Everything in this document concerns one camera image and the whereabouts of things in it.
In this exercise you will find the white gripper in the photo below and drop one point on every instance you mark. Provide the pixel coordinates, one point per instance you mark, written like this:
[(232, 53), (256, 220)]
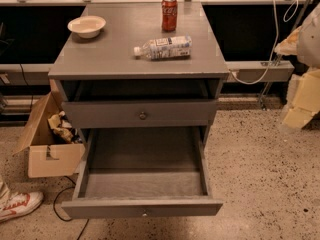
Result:
[(310, 40)]

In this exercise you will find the clear plastic water bottle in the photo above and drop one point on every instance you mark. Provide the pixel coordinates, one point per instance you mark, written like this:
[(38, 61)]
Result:
[(165, 48)]

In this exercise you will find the closed grey top drawer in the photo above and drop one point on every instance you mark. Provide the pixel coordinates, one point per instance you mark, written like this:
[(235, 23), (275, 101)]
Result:
[(115, 114)]

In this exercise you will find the grey drawer cabinet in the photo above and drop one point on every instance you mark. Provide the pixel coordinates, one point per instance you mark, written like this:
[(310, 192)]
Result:
[(105, 68)]

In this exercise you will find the open grey middle drawer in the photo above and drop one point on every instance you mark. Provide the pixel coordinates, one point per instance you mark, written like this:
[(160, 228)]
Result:
[(143, 172)]

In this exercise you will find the red cola can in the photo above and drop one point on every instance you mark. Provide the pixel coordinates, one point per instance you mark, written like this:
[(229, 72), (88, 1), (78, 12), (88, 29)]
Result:
[(169, 15)]

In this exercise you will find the white ceramic bowl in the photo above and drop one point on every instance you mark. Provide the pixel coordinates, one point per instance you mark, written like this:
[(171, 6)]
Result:
[(87, 26)]

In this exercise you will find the crumpled paper trash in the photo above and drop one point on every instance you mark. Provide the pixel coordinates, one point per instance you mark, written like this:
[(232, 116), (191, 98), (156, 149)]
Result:
[(61, 127)]

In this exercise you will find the open cardboard box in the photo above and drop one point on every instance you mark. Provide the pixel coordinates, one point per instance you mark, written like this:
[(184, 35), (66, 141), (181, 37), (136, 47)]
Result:
[(47, 155)]

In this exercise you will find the white and red sneaker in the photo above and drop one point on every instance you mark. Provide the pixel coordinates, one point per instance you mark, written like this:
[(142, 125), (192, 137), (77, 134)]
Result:
[(20, 205)]

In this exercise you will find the grey wall rail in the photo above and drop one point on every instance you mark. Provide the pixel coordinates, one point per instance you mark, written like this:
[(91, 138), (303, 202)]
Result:
[(248, 71)]

